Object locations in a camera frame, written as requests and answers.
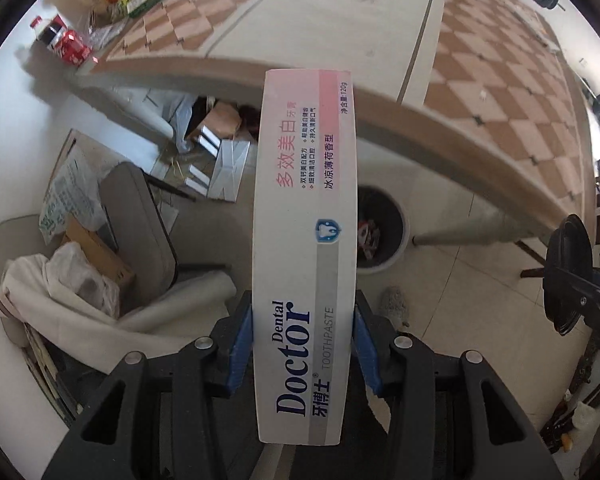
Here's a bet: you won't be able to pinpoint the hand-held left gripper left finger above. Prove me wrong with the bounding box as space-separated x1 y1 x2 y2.
40 290 261 480

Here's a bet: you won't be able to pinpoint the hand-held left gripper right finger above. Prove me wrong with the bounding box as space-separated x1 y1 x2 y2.
352 290 566 480

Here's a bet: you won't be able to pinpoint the red snack packet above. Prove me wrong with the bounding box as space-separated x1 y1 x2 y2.
357 217 381 261

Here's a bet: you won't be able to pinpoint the white round trash bin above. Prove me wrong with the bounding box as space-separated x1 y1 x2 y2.
355 185 411 275

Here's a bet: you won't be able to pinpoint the white pink toothpaste box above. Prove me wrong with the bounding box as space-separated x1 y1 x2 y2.
252 67 358 446

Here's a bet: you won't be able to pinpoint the grey fluffy slipper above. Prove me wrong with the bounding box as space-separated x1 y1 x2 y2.
377 286 411 328

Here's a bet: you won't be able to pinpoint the grey cushioned chair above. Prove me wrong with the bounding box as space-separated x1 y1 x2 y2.
0 162 228 341

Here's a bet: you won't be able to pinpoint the brown cardboard box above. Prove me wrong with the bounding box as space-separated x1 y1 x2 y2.
62 215 136 311

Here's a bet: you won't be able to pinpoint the white foam pieces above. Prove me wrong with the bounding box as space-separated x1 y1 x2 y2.
182 127 251 203

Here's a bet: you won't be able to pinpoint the white cloth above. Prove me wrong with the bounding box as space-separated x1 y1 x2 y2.
0 242 191 361

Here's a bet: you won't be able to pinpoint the printed white plastic bag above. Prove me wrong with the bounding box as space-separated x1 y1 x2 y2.
37 155 103 246

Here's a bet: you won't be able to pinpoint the open brown cardboard carton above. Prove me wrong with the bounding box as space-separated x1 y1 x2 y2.
185 100 243 143

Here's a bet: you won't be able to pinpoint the clear plastic wrapper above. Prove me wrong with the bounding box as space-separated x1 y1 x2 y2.
82 22 126 48

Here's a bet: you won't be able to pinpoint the green drink carton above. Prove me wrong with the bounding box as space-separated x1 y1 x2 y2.
125 0 171 17

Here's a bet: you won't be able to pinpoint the dark cola bottle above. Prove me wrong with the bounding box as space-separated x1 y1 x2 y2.
30 15 68 50

